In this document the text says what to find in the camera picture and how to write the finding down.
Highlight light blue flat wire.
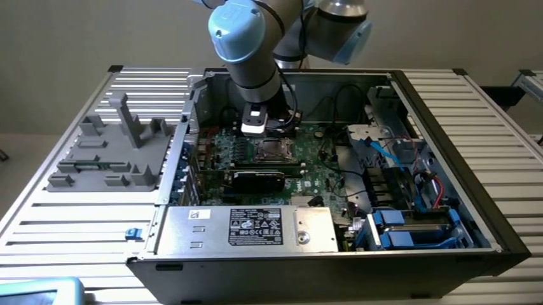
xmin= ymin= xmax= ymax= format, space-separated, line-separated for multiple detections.
xmin=364 ymin=135 xmax=404 ymax=172

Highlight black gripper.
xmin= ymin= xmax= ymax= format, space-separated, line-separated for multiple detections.
xmin=264 ymin=100 xmax=304 ymax=140

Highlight teal teach pendant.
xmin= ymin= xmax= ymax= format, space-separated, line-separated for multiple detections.
xmin=0 ymin=276 xmax=87 ymax=305

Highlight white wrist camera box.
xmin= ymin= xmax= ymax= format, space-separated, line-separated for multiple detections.
xmin=240 ymin=103 xmax=270 ymax=137

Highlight silver power supply unit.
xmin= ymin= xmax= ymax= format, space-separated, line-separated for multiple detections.
xmin=152 ymin=205 xmax=339 ymax=255

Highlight black open PC case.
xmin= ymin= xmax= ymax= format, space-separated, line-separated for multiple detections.
xmin=125 ymin=67 xmax=532 ymax=305

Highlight red wire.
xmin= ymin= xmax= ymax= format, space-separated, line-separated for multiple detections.
xmin=411 ymin=149 xmax=446 ymax=210

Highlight CPU socket metal frame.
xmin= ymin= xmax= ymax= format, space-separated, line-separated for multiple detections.
xmin=251 ymin=137 xmax=295 ymax=162

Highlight grey parts rack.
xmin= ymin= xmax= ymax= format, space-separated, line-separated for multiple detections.
xmin=43 ymin=92 xmax=176 ymax=193

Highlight installed RAM stick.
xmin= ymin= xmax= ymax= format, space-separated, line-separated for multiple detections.
xmin=231 ymin=161 xmax=307 ymax=170

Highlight green motherboard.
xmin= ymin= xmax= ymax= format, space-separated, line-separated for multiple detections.
xmin=191 ymin=123 xmax=371 ymax=207

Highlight blue disk bay caddy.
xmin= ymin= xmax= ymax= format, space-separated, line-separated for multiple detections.
xmin=370 ymin=208 xmax=463 ymax=250

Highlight black graphics card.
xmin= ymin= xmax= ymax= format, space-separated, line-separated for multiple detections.
xmin=231 ymin=170 xmax=287 ymax=193

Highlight silver chipset heatsink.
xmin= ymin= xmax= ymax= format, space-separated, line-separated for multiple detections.
xmin=290 ymin=195 xmax=318 ymax=207

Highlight silver drive cage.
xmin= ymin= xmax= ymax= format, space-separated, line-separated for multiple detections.
xmin=346 ymin=85 xmax=430 ymax=169

